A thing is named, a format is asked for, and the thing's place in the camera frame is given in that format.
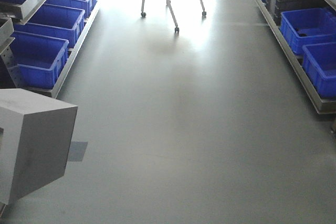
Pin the gray square hollow base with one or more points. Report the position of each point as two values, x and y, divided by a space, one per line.
36 132

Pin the blue bin right row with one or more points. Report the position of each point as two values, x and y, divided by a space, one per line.
307 26
319 65

